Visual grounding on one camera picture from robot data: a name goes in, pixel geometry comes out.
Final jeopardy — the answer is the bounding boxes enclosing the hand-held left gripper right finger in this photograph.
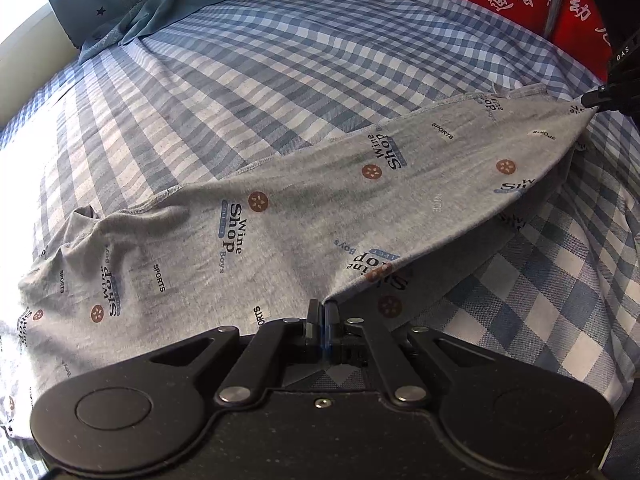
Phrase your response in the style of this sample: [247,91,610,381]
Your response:
[325,301,482,407]

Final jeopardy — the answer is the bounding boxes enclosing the blue checkered bed sheet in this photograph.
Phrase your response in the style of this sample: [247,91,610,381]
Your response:
[0,0,640,480]

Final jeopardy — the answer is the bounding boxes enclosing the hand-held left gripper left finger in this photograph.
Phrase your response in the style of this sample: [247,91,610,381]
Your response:
[149,299,327,405]

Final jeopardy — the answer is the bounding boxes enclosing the red printed cloth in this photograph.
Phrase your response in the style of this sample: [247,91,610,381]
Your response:
[436,0,640,86]

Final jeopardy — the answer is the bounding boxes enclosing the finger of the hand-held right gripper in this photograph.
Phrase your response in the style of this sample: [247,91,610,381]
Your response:
[580,66,640,122]

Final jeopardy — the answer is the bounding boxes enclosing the grey printed pants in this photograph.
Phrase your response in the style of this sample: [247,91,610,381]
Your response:
[0,82,598,441]

